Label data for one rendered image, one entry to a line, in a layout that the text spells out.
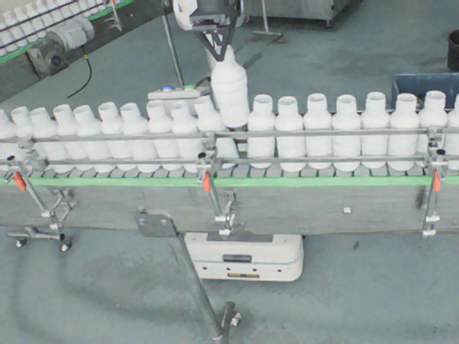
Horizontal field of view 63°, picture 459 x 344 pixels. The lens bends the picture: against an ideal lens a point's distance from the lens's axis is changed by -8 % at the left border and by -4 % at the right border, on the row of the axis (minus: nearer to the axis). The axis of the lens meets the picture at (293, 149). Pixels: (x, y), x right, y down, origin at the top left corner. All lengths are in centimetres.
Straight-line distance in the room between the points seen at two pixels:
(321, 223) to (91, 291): 148
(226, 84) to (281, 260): 107
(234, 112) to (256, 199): 21
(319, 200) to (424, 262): 117
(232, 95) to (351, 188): 32
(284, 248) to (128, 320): 79
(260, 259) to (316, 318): 35
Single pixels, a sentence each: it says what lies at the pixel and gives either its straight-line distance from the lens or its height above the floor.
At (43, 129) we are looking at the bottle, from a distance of 103.
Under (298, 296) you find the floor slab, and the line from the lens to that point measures 183.
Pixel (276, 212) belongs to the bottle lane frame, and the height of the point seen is 90.
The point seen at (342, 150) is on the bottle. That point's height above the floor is 106.
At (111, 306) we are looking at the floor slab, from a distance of 206.
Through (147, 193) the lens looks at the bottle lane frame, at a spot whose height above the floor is 96.
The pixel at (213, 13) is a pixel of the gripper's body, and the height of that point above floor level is 136.
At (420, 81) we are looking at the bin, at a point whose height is 92.
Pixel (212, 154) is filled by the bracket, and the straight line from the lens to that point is 81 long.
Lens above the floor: 155
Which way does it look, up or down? 37 degrees down
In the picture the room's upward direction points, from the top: 6 degrees counter-clockwise
